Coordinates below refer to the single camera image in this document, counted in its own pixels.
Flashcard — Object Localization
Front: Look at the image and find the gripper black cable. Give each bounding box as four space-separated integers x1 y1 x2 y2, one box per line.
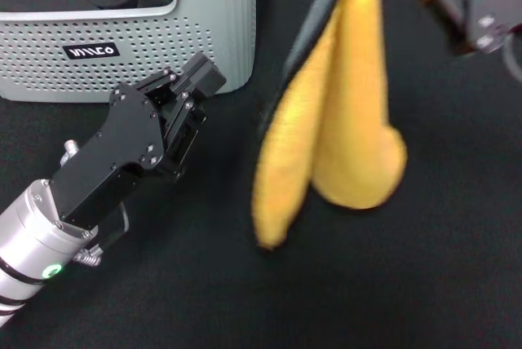
502 34 522 82
73 201 131 268

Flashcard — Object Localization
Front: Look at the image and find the silver elbow connector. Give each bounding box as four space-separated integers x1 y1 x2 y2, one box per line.
60 139 82 167

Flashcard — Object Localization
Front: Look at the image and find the grey perforated storage box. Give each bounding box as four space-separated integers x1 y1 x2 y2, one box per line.
0 0 259 104

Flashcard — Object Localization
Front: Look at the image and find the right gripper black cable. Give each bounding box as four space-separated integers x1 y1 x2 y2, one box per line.
502 34 522 82

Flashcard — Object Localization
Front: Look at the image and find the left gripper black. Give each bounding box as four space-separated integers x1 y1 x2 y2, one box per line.
49 53 228 231

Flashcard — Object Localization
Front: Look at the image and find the grey yellow towel black trim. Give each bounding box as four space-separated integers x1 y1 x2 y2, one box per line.
250 0 409 253

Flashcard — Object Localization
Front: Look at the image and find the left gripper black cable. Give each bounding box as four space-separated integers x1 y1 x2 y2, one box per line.
73 201 131 268

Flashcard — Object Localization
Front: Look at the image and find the black tablecloth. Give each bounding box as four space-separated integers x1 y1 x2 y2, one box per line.
0 0 522 349

